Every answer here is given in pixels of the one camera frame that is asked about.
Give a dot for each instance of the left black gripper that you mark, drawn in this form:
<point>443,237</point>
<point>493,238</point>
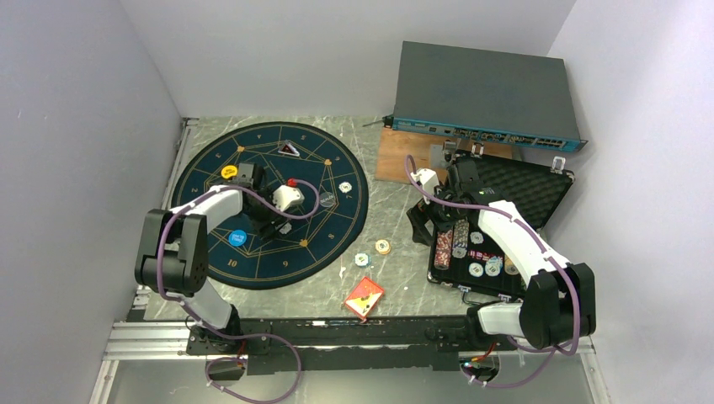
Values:
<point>268,229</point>

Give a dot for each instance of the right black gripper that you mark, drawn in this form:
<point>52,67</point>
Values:
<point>419,215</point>

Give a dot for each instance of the light blue 10 chip stack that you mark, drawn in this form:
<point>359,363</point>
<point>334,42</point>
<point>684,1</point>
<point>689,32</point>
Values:
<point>362,260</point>

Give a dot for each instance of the yellow 50 chip stack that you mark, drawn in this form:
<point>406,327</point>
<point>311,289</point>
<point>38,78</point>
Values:
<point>383,246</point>

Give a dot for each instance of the red playing card box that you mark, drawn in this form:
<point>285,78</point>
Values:
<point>364,298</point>

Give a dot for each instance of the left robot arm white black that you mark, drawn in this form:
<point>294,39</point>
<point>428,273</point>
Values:
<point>173,255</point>

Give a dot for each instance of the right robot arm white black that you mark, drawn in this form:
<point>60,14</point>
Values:
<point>558,307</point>

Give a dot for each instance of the blue round blind button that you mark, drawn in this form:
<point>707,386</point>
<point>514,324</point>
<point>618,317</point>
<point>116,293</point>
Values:
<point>237,238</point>

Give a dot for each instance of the wooden board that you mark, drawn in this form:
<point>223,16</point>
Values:
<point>395,145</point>

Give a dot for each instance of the blue grey chip roll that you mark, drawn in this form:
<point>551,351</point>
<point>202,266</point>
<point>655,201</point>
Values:
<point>460,239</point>

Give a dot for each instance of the round dark blue poker mat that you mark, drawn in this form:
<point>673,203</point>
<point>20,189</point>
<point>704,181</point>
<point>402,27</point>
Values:
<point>314,242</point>

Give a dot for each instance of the red chip roll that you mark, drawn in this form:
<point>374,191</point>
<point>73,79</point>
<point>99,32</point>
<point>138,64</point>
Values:
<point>443,248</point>

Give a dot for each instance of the grey dealer button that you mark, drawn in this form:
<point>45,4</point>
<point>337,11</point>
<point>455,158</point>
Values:
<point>327,199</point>

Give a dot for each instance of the yellow round blind button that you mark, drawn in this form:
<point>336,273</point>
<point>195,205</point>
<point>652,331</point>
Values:
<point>229,171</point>

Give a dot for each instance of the black poker chip case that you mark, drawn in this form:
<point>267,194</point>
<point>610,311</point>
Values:
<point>536,191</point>

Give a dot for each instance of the triangular red black marker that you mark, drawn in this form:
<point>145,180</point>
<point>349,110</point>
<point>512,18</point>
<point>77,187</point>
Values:
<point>287,148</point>

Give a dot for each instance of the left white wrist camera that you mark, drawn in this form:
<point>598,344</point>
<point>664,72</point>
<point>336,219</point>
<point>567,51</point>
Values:
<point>287,196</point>

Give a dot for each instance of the grey network switch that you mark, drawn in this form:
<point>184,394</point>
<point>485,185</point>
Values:
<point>485,95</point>

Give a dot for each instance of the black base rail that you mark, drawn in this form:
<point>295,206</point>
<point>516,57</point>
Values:
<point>276,345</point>

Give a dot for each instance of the aluminium frame rail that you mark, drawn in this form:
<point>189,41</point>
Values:
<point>134,338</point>

